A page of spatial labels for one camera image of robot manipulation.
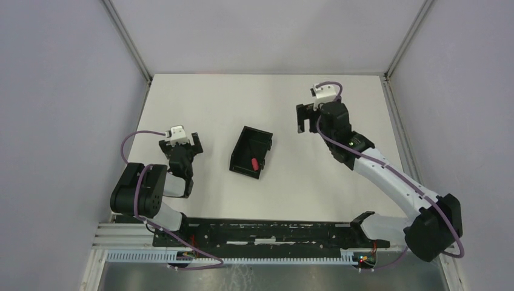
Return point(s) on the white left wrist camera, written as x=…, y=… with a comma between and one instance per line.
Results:
x=176, y=135

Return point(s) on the aluminium right side rail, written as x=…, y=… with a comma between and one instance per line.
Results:
x=408, y=162

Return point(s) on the black plastic bin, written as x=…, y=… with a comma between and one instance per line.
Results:
x=250, y=139

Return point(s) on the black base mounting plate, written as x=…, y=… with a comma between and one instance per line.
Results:
x=282, y=251

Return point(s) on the aluminium front frame rail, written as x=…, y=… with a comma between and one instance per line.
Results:
x=120, y=237

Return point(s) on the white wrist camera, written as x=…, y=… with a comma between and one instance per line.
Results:
x=176, y=135
x=325, y=92

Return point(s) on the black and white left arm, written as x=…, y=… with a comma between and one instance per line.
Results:
x=141, y=188

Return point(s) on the aluminium left corner post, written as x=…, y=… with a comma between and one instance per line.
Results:
x=129, y=43

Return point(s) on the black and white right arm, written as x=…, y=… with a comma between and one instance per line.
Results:
x=433, y=223

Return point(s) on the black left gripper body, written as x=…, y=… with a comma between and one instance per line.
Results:
x=190, y=173

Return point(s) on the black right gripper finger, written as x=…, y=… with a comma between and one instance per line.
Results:
x=313, y=124
x=305, y=112

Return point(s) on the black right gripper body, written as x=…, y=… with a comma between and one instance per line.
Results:
x=325, y=133

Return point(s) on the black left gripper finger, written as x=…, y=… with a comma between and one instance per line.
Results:
x=164, y=146
x=197, y=146

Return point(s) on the red handled screwdriver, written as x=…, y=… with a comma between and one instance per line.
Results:
x=254, y=161

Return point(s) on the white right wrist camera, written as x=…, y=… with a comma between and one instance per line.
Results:
x=325, y=92

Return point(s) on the aluminium corner post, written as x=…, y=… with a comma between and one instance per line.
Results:
x=408, y=38
x=129, y=43

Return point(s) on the aluminium right corner post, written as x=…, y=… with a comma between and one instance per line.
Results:
x=408, y=38

